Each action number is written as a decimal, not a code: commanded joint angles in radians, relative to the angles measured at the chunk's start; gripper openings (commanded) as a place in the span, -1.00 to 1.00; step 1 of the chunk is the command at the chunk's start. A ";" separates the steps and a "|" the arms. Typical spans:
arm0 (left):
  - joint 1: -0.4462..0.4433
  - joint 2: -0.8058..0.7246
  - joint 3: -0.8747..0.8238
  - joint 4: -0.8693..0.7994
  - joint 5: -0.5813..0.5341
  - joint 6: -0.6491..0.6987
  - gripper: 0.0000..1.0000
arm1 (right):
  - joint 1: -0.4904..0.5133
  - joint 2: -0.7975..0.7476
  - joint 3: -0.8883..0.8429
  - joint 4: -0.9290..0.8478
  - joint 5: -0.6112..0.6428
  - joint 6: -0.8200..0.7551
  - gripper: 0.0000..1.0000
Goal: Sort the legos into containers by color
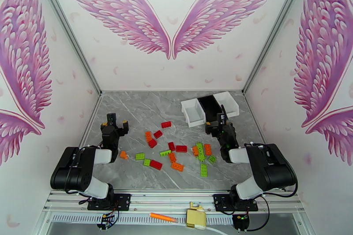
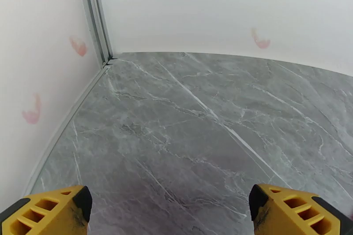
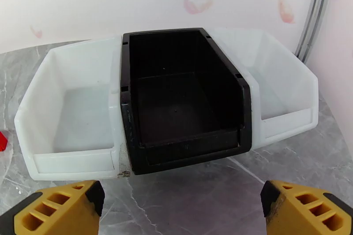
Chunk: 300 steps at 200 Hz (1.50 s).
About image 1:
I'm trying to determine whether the black looped power cable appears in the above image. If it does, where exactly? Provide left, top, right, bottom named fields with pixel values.
left=249, top=195, right=270, bottom=232

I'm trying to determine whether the long green lego plate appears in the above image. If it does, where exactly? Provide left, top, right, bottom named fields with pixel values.
left=195, top=142, right=207, bottom=163

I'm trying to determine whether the black plastic bin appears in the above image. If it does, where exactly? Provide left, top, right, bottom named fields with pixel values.
left=197, top=95, right=224, bottom=127

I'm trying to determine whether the small circuit board with wires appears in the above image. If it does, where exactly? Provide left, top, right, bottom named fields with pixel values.
left=232, top=213, right=250, bottom=233
left=96, top=213, right=120, bottom=231

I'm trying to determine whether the beige plastic block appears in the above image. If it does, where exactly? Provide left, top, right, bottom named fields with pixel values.
left=186, top=201, right=207, bottom=229

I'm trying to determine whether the white tube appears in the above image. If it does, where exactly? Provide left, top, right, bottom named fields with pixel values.
left=205, top=226, right=229, bottom=235

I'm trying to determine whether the aluminium corner post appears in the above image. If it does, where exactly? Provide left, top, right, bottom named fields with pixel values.
left=30, top=0, right=103, bottom=97
left=242, top=0, right=315, bottom=96

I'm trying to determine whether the white plastic bin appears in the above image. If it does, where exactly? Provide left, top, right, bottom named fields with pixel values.
left=213, top=91, right=240, bottom=119
left=181, top=98, right=206, bottom=128

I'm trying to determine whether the orange marker pen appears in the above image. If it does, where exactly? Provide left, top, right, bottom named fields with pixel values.
left=150, top=213, right=177, bottom=222

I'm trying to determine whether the white perforated cable tray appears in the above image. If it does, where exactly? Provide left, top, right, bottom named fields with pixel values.
left=52, top=213, right=235, bottom=226

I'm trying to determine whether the orange L-shaped brick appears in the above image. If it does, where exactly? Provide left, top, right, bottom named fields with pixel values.
left=42, top=190, right=305, bottom=213

